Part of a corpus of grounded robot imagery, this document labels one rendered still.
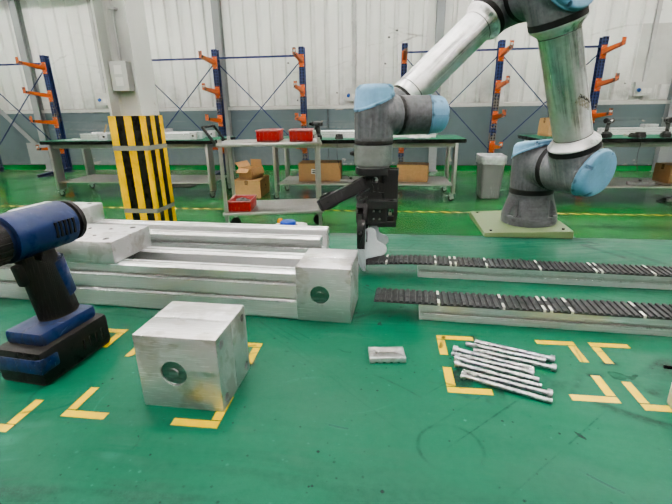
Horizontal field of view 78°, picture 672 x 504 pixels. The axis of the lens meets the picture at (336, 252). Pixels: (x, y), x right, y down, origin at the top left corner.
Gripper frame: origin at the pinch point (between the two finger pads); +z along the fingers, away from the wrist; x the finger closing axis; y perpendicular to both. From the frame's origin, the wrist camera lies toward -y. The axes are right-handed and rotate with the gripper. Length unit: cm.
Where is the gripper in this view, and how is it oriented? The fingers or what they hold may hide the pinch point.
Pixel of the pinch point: (362, 260)
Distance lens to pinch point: 90.3
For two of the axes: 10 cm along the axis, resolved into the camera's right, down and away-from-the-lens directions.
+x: 1.7, -3.2, 9.3
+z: 0.1, 9.5, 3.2
